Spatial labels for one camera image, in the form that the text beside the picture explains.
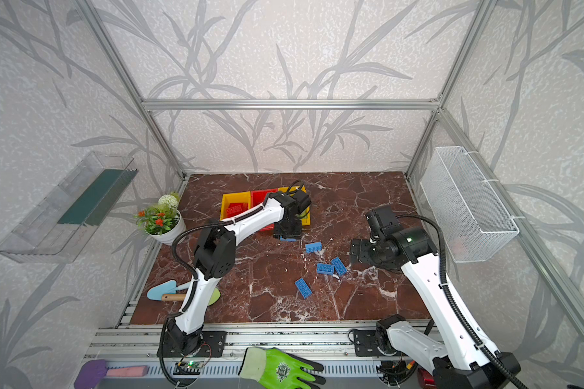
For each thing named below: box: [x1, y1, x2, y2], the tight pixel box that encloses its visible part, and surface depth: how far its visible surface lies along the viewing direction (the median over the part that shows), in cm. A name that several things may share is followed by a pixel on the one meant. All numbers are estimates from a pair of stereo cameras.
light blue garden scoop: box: [146, 279, 190, 301], surface depth 86 cm
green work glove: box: [237, 346, 327, 389], surface depth 70 cm
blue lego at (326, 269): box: [316, 262, 335, 276], surface depth 91 cm
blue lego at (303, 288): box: [294, 277, 313, 300], surface depth 85 cm
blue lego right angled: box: [330, 256, 348, 278], surface depth 90 cm
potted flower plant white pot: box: [133, 192, 187, 246], surface depth 89 cm
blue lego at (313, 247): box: [304, 241, 323, 254], surface depth 95 cm
